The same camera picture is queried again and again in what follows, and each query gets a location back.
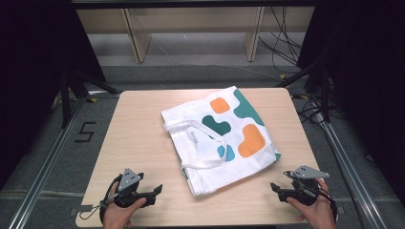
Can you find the person's right hand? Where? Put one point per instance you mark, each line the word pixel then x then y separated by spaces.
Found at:
pixel 313 213

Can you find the yellow floor tape piece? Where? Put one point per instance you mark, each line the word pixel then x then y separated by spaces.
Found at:
pixel 301 96
pixel 283 77
pixel 93 99

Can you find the aluminium floor rail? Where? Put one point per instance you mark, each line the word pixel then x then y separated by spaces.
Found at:
pixel 347 159
pixel 44 171

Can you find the white tote bag coloured shapes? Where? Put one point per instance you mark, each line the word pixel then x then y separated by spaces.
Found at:
pixel 197 144

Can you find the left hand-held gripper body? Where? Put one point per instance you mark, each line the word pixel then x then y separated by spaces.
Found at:
pixel 128 187

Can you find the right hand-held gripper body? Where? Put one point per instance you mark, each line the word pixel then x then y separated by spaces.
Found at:
pixel 305 186

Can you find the black metal stand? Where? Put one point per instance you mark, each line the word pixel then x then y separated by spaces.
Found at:
pixel 67 95
pixel 323 92

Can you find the black curtain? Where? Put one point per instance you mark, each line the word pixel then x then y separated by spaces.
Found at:
pixel 366 79
pixel 35 63

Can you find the person's left hand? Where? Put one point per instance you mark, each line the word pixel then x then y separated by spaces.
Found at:
pixel 118 213

